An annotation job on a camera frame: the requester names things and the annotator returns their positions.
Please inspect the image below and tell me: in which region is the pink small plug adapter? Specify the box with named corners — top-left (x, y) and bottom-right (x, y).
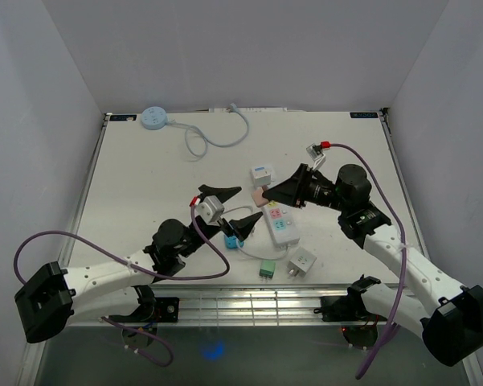
top-left (252, 187), bottom-right (269, 207)

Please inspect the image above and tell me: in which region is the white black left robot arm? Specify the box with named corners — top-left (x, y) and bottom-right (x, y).
top-left (14, 185), bottom-right (263, 343)

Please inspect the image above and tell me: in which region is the white square charger plug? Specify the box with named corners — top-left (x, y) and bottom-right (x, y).
top-left (250, 164), bottom-right (275, 188)

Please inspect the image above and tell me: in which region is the white cube socket adapter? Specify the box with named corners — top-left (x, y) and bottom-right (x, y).
top-left (288, 248), bottom-right (317, 277)

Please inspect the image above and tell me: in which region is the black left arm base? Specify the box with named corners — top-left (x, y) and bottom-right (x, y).
top-left (108, 285), bottom-right (180, 324)

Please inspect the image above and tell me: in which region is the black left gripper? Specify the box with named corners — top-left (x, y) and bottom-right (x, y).
top-left (178, 185), bottom-right (262, 258)

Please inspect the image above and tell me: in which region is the light blue cable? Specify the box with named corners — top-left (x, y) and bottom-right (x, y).
top-left (166, 102), bottom-right (251, 160)

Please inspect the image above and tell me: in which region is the white multicolour power strip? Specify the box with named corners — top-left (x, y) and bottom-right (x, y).
top-left (251, 162), bottom-right (301, 248)

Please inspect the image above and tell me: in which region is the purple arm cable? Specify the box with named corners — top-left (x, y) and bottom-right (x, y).
top-left (329, 142), bottom-right (408, 381)
top-left (14, 204), bottom-right (231, 368)

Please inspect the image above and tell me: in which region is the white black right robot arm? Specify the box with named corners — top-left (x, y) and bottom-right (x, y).
top-left (263, 164), bottom-right (483, 366)

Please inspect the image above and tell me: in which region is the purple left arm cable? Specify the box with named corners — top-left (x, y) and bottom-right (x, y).
top-left (14, 204), bottom-right (231, 368)

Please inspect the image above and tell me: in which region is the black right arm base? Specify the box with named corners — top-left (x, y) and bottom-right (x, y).
top-left (313, 275), bottom-right (389, 350)

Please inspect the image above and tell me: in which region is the black corner label right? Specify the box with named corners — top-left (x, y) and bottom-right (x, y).
top-left (350, 112), bottom-right (379, 119)

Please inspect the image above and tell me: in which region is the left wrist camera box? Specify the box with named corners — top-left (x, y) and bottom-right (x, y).
top-left (190, 195), bottom-right (225, 224)

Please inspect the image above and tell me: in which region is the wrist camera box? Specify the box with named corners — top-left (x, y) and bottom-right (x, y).
top-left (190, 195), bottom-right (225, 224)
top-left (306, 141), bottom-right (331, 171)

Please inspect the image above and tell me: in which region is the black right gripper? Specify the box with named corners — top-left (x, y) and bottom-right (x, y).
top-left (262, 164), bottom-right (349, 213)

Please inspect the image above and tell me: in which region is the black corner label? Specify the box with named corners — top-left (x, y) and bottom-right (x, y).
top-left (109, 114), bottom-right (137, 121)
top-left (350, 112), bottom-right (379, 119)

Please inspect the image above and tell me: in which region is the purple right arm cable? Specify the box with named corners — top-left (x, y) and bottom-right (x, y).
top-left (329, 142), bottom-right (408, 381)

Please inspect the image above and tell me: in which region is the round light blue socket hub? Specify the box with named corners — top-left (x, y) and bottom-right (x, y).
top-left (141, 106), bottom-right (168, 130)

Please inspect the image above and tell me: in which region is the blue cable winder clip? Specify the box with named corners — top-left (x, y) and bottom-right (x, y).
top-left (223, 235), bottom-right (244, 250)

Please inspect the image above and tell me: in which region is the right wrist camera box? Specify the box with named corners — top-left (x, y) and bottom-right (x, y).
top-left (306, 141), bottom-right (331, 171)

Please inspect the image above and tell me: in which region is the aluminium frame rail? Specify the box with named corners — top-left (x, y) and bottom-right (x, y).
top-left (30, 285), bottom-right (465, 327)

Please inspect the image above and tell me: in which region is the black corner label left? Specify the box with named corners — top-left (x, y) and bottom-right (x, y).
top-left (109, 114), bottom-right (137, 121)

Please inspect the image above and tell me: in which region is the green small plug adapter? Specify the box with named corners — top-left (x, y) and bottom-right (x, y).
top-left (259, 260), bottom-right (276, 279)

